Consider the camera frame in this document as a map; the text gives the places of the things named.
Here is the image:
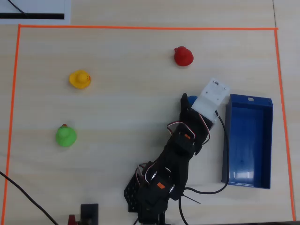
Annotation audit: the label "white paper with black stripe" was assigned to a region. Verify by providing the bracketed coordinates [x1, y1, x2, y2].
[0, 0, 71, 25]

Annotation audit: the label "white red servo wires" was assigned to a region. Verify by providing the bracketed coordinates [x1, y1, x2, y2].
[137, 161, 162, 188]
[166, 120, 196, 141]

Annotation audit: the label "thin black zip tie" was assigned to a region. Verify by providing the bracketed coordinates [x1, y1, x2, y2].
[181, 193, 202, 204]

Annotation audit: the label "red rubber duck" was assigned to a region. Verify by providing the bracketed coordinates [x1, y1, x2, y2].
[173, 46, 194, 67]

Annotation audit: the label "black camera cable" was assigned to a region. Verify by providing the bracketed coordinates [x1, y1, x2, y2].
[178, 110, 230, 225]

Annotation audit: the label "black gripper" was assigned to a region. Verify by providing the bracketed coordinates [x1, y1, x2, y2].
[179, 93, 215, 147]

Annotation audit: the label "yellow rubber duck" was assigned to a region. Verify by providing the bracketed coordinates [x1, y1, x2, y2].
[68, 70, 92, 90]

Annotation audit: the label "thick black cable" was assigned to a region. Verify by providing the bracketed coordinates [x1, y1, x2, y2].
[0, 171, 59, 225]

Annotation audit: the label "blue plastic box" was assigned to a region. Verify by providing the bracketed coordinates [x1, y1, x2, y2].
[221, 93, 274, 190]

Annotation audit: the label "green rubber duck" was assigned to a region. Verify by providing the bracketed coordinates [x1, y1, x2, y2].
[55, 123, 77, 148]

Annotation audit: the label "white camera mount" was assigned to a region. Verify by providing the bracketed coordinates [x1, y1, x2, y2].
[191, 77, 231, 124]

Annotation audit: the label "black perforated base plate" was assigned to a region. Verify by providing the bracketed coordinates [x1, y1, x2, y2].
[123, 172, 141, 213]

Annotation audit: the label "long orange tape strip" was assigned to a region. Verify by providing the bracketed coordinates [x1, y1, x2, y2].
[18, 24, 279, 31]

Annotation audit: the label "thin black cable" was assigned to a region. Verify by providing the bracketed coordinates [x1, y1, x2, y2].
[7, 0, 28, 15]

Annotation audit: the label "blue rubber duck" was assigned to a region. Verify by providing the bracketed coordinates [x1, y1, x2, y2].
[187, 95, 200, 107]

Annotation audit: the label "black table clamp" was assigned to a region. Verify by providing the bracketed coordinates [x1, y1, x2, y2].
[80, 203, 99, 225]

